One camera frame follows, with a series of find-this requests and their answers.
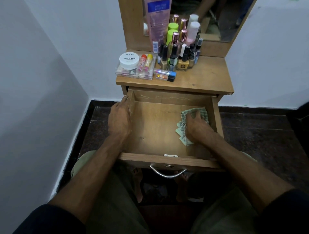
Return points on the person's right hand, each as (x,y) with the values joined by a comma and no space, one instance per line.
(198,130)

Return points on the person's left hand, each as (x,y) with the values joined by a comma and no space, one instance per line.
(119,123)

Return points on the green striped cloth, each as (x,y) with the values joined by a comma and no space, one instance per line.
(183,135)

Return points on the wooden drawer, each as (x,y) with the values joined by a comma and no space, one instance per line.
(154,130)

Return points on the clear plastic compartment box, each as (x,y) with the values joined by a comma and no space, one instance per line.
(125,75)

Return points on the black-capped clear tube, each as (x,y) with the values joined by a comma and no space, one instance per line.
(164,77)

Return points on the white nail polish remover jar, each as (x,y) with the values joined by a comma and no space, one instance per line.
(129,60)

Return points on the red-capped lip balm tube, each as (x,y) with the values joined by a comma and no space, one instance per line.
(141,63)

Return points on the blue-capped lip balm tube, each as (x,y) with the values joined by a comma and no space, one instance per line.
(166,72)

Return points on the yellow square polish bottle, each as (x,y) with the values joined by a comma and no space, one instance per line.
(182,66)

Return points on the yellow-capped lip balm tube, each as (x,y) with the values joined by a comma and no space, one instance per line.
(148,62)

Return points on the silver polish bottle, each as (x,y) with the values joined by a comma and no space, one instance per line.
(172,61)

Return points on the gold polish bottle patterned cap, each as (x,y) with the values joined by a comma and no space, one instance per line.
(192,56)

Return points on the beige polish bottle black cap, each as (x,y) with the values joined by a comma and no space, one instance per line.
(164,63)

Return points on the blue-white bottle black cap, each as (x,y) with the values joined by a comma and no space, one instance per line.
(160,55)

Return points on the white-capped dark polish bottle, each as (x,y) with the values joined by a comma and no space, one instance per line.
(183,49)

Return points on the blue polish bottle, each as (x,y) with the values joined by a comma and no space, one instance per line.
(199,43)

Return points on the pink perfume bottle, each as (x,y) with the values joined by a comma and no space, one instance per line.
(175,38)

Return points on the slim clear perfume bottle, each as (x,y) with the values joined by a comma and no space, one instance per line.
(183,35)

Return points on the lime green bottle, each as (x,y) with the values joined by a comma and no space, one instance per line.
(171,36)

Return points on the pink spray bottle white cap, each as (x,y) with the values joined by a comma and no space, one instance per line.
(193,31)

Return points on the pink cosmetic lotion tube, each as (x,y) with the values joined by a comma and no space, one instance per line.
(157,26)

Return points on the person's right forearm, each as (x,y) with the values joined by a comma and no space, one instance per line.
(248,168)

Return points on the person's left forearm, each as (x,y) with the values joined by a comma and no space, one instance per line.
(89,178)

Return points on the person's left foot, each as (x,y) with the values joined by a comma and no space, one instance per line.
(138,185)

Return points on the person's olive green trousers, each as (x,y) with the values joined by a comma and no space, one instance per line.
(113,205)

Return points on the person's black left sleeve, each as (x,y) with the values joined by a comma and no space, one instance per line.
(50,221)

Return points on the person's black sleeve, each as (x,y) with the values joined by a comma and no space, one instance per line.
(287,214)
(50,221)

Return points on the person's black right sleeve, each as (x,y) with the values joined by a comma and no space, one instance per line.
(287,214)

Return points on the wooden dressing table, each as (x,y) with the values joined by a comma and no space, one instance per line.
(207,77)

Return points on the dark red stool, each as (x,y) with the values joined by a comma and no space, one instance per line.
(169,219)

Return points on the dressing table mirror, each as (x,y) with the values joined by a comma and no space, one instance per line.
(229,21)

